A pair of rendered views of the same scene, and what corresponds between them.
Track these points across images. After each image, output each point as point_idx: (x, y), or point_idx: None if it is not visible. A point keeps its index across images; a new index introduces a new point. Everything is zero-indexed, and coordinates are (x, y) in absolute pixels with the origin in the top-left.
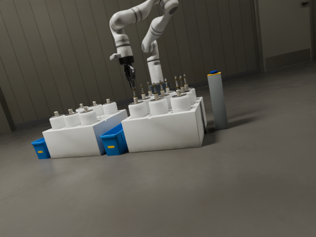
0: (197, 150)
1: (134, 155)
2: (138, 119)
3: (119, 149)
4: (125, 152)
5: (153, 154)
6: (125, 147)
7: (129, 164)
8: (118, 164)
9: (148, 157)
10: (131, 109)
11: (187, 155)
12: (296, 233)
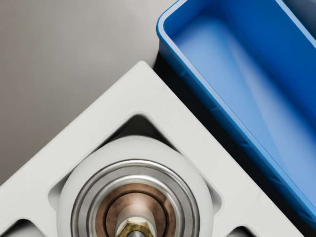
0: None
1: (87, 87)
2: (46, 145)
3: (159, 45)
4: (169, 75)
5: (11, 142)
6: (190, 88)
7: (17, 31)
8: (65, 3)
9: (8, 117)
10: (107, 145)
11: None
12: None
